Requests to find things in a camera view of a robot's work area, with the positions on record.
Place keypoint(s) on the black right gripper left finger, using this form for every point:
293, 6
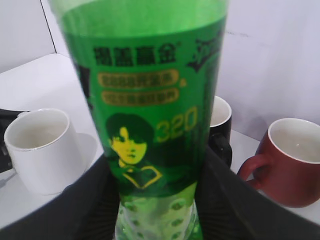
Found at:
85, 210

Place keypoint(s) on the green plastic soda bottle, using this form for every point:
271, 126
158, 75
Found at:
148, 70

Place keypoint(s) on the white ceramic mug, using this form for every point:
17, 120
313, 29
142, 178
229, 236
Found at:
44, 150

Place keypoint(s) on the red ceramic mug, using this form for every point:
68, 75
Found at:
286, 165

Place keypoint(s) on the black ceramic mug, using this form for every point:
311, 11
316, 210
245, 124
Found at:
220, 130

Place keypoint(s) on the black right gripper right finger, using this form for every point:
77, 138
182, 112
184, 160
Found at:
229, 209

